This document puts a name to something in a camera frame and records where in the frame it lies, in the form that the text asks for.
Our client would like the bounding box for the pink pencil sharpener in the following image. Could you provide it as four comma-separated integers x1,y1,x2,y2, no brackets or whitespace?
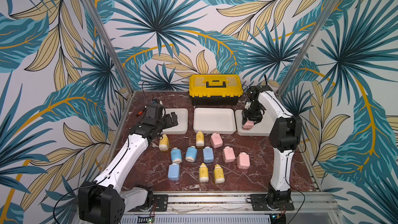
222,146,236,163
210,133,223,148
242,120,255,131
237,152,250,170

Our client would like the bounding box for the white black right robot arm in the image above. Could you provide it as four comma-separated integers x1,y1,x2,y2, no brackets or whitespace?
241,85,302,211

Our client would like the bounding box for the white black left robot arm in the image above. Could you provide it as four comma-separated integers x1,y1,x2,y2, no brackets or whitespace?
77,102,178,224

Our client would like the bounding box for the white left storage tray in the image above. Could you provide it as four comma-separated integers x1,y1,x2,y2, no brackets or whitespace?
162,108,188,135

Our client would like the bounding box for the white storage tray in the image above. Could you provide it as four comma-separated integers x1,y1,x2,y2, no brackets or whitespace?
235,110,274,136
162,108,188,135
193,108,236,134

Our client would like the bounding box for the white right storage tray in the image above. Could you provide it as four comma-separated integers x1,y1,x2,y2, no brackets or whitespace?
235,110,274,136

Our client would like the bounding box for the yellow pencil sharpener far left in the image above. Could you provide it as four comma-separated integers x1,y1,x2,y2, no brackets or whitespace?
159,134,170,152

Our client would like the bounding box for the yellow pencil sharpener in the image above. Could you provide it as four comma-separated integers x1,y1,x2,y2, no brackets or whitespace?
214,164,225,184
196,131,205,148
199,163,209,183
159,134,170,152

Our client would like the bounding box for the blue pencil sharpener left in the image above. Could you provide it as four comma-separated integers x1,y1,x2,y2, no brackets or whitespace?
171,147,182,164

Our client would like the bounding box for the blue pencil sharpener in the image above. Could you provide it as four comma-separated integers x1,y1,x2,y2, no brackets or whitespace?
203,146,214,164
171,147,182,164
185,146,198,163
167,163,180,181

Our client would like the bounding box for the yellow pencil sharpener upper middle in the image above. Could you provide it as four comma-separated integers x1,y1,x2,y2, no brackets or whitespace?
196,131,205,148

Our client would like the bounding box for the blue pencil sharpener middle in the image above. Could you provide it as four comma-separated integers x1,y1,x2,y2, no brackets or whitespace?
185,146,198,163

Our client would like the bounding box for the white middle storage tray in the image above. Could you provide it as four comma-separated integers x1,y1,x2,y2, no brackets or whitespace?
193,108,236,134

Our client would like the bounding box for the blue pencil sharpener bottom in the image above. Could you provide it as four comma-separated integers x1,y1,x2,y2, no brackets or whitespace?
167,163,180,181

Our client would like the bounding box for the blue pencil sharpener right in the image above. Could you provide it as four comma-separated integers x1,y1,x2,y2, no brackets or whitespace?
203,146,214,164

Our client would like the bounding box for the yellow pencil sharpener lower left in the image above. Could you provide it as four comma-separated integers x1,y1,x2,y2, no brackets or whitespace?
199,163,209,183

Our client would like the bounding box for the yellow pencil sharpener lower right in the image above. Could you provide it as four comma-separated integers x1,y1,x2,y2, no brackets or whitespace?
214,164,225,184

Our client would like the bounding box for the yellow black toolbox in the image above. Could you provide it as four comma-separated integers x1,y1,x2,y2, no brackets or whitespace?
189,74,244,106

